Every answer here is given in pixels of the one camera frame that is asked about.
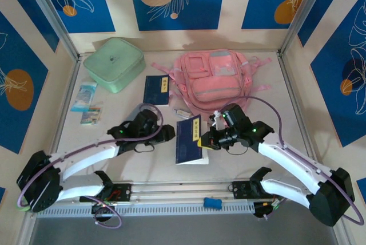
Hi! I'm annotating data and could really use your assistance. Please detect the dark blue book yellow label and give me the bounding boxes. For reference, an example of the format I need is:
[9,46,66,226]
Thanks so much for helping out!
[142,74,170,108]
[174,114,210,166]

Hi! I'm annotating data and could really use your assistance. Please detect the pen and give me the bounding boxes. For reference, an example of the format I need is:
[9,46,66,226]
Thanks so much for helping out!
[173,108,191,119]

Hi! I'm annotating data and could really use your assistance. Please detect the small card pack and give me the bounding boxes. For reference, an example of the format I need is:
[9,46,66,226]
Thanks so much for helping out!
[80,104,103,126]

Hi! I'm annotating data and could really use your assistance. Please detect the pink student backpack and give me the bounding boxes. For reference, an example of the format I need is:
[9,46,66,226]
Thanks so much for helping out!
[150,49,274,123]

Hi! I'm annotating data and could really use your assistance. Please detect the blue tissue pack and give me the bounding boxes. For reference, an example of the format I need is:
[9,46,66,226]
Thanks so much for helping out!
[70,82,98,113]

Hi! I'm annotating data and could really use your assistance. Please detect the small blue sponge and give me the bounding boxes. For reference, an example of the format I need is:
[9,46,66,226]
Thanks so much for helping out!
[202,197,223,210]

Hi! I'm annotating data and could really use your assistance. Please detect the black controller board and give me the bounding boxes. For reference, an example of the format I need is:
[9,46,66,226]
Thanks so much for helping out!
[253,201,284,219]
[90,201,116,223]

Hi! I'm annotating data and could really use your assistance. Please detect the mint green zipper pouch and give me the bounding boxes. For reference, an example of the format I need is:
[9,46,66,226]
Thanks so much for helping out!
[82,37,146,94]

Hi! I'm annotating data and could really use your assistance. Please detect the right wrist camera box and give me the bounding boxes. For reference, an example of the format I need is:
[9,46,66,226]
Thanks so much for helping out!
[210,103,250,132]

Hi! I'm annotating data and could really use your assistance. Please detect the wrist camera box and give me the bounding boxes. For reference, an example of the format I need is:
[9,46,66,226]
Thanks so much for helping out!
[210,103,250,132]
[136,109,160,129]

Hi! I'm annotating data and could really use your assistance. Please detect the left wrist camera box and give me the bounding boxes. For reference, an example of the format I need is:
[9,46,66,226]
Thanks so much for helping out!
[136,109,160,129]

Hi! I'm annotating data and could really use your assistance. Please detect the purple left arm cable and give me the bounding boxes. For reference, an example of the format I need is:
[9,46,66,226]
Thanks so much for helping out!
[17,103,165,229]

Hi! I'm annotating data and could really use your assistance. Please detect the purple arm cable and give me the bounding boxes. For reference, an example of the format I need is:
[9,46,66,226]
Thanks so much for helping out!
[242,96,365,226]
[17,103,165,229]

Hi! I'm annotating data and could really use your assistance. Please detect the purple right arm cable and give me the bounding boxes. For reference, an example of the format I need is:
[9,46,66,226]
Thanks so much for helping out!
[242,96,365,226]

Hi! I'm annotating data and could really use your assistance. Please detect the aluminium table edge rail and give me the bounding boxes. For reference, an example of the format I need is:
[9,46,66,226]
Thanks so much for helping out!
[27,176,340,200]

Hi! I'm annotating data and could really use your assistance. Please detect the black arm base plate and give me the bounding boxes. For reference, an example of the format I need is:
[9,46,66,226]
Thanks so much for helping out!
[232,180,285,200]
[79,182,133,203]

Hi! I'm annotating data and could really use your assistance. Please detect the grey slotted cable duct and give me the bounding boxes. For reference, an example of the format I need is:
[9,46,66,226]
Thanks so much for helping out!
[37,201,255,219]

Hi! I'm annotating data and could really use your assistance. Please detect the aluminium frame post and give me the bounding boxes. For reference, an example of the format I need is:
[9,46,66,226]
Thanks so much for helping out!
[19,0,81,60]
[279,0,335,57]

